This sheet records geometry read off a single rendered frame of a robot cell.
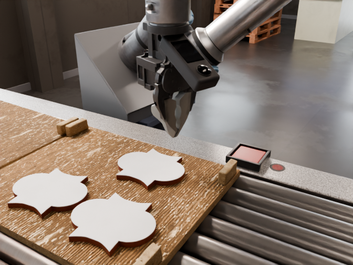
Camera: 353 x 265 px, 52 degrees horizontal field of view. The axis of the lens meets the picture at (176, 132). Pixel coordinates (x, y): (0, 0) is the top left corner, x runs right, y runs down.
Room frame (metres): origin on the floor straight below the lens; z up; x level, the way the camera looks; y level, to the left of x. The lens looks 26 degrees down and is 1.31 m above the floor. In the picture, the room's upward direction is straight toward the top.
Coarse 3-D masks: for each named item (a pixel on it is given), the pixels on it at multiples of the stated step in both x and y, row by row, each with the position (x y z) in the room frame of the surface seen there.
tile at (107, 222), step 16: (80, 208) 0.48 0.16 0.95; (96, 208) 0.48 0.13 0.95; (112, 208) 0.48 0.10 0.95; (128, 208) 0.48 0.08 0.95; (144, 208) 0.48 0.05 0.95; (80, 224) 0.44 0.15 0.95; (96, 224) 0.44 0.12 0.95; (112, 224) 0.44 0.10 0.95; (128, 224) 0.44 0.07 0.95; (144, 224) 0.44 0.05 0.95; (80, 240) 0.42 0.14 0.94; (96, 240) 0.41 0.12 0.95; (112, 240) 0.41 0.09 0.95; (128, 240) 0.41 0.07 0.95; (144, 240) 0.41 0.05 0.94
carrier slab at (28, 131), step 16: (0, 112) 0.92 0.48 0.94; (16, 112) 0.92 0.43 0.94; (32, 112) 0.92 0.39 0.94; (0, 128) 0.81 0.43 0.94; (16, 128) 0.81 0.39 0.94; (32, 128) 0.81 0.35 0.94; (48, 128) 0.81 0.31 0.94; (0, 144) 0.73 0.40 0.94; (16, 144) 0.73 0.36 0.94; (32, 144) 0.73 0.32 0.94; (48, 144) 0.73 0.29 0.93; (0, 160) 0.66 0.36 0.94; (16, 160) 0.66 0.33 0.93
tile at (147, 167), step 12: (132, 156) 0.65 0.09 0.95; (144, 156) 0.65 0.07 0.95; (156, 156) 0.65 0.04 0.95; (168, 156) 0.65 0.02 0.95; (120, 168) 0.61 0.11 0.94; (132, 168) 0.61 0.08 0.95; (144, 168) 0.61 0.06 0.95; (156, 168) 0.61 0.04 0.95; (168, 168) 0.61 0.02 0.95; (180, 168) 0.61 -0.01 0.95; (132, 180) 0.58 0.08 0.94; (144, 180) 0.56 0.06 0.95; (156, 180) 0.57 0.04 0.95; (168, 180) 0.56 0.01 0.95; (180, 180) 0.58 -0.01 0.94
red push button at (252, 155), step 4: (240, 148) 0.72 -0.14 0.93; (244, 148) 0.72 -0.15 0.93; (248, 148) 0.72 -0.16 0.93; (236, 152) 0.70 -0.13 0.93; (240, 152) 0.70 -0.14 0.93; (244, 152) 0.70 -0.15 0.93; (248, 152) 0.70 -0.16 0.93; (252, 152) 0.70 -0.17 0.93; (256, 152) 0.70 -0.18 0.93; (260, 152) 0.70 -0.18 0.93; (264, 152) 0.70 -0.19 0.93; (232, 156) 0.69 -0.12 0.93; (236, 156) 0.69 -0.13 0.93; (240, 156) 0.69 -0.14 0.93; (244, 156) 0.69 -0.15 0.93; (248, 156) 0.69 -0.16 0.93; (252, 156) 0.69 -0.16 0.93; (256, 156) 0.69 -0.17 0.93; (260, 156) 0.69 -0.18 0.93; (248, 160) 0.67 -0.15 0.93; (252, 160) 0.67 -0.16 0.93; (256, 160) 0.67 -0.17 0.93
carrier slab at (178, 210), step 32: (96, 128) 0.81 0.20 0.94; (32, 160) 0.66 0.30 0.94; (64, 160) 0.66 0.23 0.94; (96, 160) 0.66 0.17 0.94; (192, 160) 0.66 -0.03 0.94; (0, 192) 0.54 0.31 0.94; (96, 192) 0.54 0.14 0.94; (128, 192) 0.54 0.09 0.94; (160, 192) 0.54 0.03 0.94; (192, 192) 0.54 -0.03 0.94; (224, 192) 0.56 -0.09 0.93; (0, 224) 0.46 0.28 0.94; (32, 224) 0.46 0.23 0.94; (64, 224) 0.46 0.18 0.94; (160, 224) 0.46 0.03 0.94; (192, 224) 0.46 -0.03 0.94; (64, 256) 0.39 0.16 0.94; (96, 256) 0.39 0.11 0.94; (128, 256) 0.39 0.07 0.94
